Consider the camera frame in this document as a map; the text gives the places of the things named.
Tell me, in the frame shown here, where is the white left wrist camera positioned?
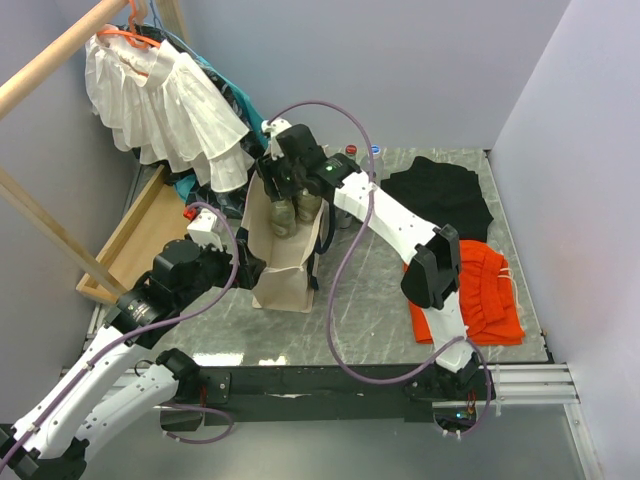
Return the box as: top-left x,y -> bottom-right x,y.
187,208 -> 226,251

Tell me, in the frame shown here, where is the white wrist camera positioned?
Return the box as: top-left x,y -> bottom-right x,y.
261,117 -> 292,159
187,208 -> 226,251

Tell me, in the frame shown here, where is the Coca-Cola glass bottle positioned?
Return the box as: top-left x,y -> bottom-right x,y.
344,144 -> 358,163

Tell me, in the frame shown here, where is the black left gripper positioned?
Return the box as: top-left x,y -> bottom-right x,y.
176,235 -> 266,308

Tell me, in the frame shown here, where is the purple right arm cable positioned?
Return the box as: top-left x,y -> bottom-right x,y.
267,100 -> 493,441

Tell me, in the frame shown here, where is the clear glass green-cap bottle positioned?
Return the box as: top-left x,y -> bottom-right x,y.
296,190 -> 322,224

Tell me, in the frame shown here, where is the orange folded garment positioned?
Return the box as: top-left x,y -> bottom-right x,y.
408,239 -> 527,347

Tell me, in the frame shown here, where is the orange clothes hanger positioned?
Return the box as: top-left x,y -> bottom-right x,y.
96,0 -> 161,50

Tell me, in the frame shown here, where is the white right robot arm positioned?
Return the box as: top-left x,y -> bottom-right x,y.
258,118 -> 480,398

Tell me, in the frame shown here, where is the beige canvas tote bag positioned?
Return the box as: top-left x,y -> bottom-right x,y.
241,173 -> 331,313

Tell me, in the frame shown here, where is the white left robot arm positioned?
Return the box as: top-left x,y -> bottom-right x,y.
1,239 -> 266,479

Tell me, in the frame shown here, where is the black folded garment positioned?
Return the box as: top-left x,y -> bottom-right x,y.
381,156 -> 494,242

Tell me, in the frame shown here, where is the wooden hanging rod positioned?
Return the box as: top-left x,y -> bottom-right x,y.
1,0 -> 129,118

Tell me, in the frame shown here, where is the teal garment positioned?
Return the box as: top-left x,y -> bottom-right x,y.
193,55 -> 267,197

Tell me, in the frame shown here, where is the wooden rack base tray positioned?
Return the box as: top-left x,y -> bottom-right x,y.
97,166 -> 189,291

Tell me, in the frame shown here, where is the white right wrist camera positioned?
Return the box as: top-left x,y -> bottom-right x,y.
261,117 -> 292,159

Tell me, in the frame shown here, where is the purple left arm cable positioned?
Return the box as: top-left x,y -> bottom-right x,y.
0,201 -> 239,471

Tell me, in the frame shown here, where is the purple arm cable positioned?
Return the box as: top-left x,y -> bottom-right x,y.
267,100 -> 493,441
0,201 -> 239,471

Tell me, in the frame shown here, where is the blue-cap water bottle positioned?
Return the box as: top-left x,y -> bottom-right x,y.
361,144 -> 384,184

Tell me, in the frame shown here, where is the white pleated dress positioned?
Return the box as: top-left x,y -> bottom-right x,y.
85,35 -> 246,172

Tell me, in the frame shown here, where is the wooden rack diagonal brace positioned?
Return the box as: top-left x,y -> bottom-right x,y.
1,169 -> 126,297

